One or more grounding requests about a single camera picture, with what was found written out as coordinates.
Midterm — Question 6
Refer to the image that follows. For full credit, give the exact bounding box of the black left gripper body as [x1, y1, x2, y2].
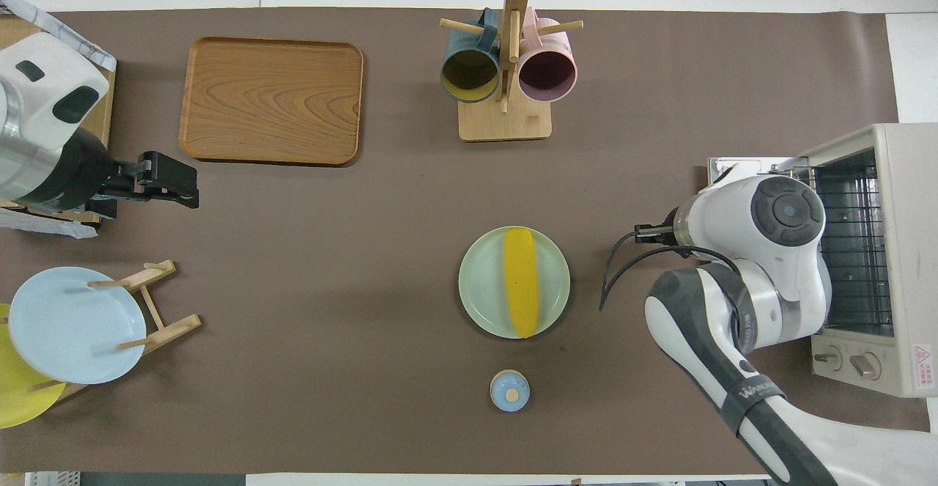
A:
[92, 151, 200, 221]

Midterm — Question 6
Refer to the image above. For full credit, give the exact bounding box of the pale green plate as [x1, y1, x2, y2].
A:
[458, 226, 572, 340]

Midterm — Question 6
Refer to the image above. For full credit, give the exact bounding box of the yellow corn cob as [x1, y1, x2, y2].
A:
[503, 227, 540, 339]

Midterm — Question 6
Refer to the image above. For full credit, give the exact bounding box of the white toaster oven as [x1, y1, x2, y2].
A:
[707, 123, 938, 399]

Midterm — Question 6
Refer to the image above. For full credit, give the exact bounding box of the white plastic sheet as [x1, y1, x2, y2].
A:
[0, 211, 98, 240]

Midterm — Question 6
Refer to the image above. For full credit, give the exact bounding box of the brown wooden tray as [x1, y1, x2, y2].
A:
[179, 37, 364, 167]

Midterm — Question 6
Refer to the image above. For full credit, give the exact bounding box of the wooden plate rack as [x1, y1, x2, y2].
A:
[29, 259, 202, 402]

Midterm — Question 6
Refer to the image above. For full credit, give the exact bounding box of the light blue plate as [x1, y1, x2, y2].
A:
[7, 266, 147, 386]

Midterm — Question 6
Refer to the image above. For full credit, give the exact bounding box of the brown table mat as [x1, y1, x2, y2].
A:
[0, 8, 935, 476]

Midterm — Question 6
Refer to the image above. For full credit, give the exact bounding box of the yellow plate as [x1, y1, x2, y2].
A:
[0, 303, 67, 430]

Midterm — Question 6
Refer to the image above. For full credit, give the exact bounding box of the dark blue mug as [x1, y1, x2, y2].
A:
[440, 8, 501, 104]

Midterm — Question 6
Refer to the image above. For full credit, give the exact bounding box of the wooden mug tree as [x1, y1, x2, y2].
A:
[440, 0, 585, 142]

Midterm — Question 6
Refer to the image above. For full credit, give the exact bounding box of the pink mug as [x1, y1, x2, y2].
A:
[517, 7, 579, 103]

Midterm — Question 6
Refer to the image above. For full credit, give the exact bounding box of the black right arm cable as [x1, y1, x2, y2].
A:
[599, 224, 742, 312]

